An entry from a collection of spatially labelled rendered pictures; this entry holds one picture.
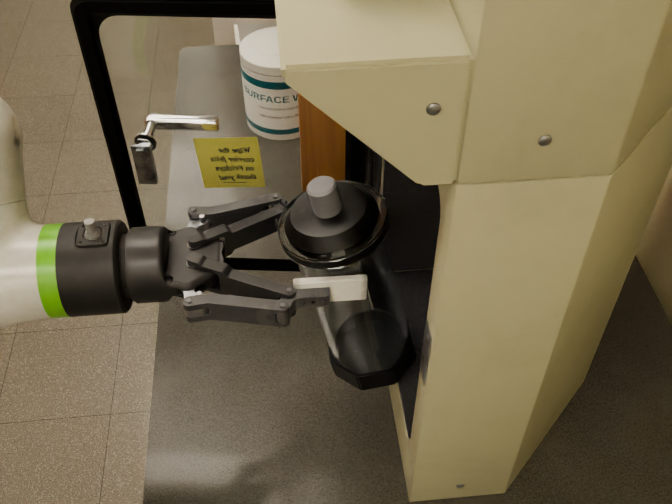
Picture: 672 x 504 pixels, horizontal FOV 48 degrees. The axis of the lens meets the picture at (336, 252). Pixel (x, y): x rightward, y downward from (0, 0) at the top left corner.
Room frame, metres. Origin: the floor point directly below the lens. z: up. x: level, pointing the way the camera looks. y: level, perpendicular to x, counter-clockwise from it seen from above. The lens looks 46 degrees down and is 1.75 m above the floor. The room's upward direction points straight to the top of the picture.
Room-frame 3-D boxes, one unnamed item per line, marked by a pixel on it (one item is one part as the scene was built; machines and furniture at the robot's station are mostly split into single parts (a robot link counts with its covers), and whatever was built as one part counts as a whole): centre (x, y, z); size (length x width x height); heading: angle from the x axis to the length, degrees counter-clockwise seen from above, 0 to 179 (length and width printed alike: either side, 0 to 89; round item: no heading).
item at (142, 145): (0.70, 0.23, 1.18); 0.02 x 0.02 x 0.06; 88
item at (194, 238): (0.56, 0.10, 1.21); 0.11 x 0.01 x 0.04; 124
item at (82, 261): (0.51, 0.23, 1.21); 0.09 x 0.06 x 0.12; 6
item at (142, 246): (0.51, 0.16, 1.21); 0.09 x 0.08 x 0.07; 96
